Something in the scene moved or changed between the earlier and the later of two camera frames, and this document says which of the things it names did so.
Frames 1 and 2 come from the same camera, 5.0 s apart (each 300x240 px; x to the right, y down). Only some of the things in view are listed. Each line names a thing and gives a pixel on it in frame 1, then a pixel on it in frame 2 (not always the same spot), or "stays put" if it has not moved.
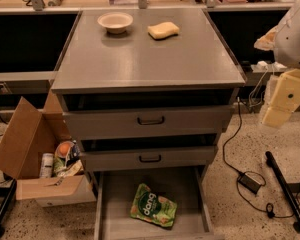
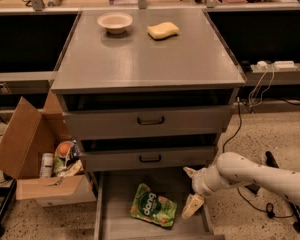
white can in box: x=46 y=165 stays put
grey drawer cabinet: x=147 y=89 stays put
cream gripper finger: x=267 y=41 to x=206 y=180
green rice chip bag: x=147 y=204 stays put
